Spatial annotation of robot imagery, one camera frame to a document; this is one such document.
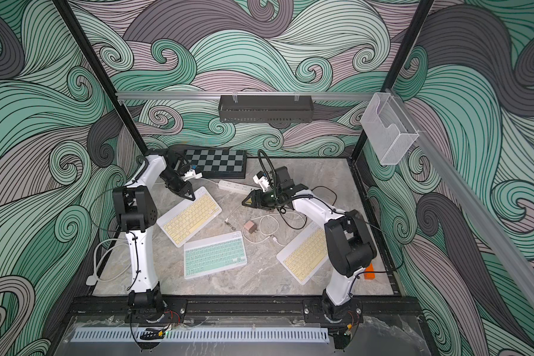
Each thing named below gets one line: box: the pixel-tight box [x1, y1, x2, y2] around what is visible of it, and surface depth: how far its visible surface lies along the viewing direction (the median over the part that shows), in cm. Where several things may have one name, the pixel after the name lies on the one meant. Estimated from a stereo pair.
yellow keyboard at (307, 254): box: [275, 221, 330, 286], surface depth 87 cm
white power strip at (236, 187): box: [217, 180, 260, 194], surface depth 109 cm
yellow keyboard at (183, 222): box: [155, 186, 222, 248], surface depth 94 cm
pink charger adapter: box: [243, 220, 258, 234], surface depth 94 cm
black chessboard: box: [183, 149, 247, 179], surface depth 117 cm
